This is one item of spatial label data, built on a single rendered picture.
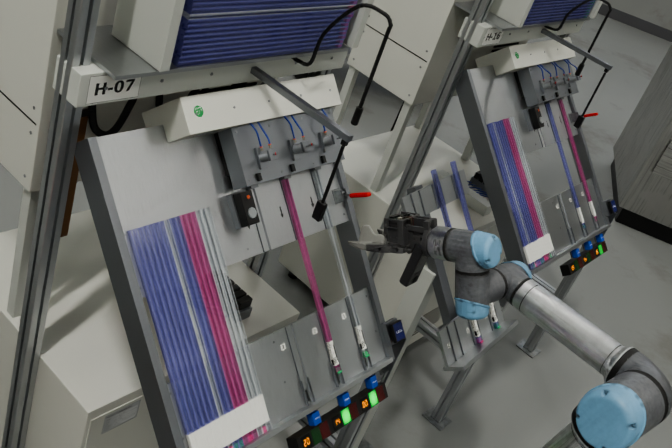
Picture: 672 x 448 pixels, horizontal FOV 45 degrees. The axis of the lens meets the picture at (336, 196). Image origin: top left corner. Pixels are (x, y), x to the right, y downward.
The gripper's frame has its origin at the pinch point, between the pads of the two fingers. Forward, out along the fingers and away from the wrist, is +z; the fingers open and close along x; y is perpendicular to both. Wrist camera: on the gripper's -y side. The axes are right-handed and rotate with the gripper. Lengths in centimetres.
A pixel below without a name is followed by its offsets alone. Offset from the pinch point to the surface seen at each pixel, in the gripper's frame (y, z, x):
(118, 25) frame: 54, 19, 49
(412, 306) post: -30.9, 11.3, -34.1
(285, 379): -26.6, 3.9, 27.1
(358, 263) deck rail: -9.9, 9.2, -8.0
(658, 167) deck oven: -47, 38, -321
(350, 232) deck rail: -1.8, 11.2, -8.0
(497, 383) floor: -99, 34, -123
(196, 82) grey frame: 42, 15, 35
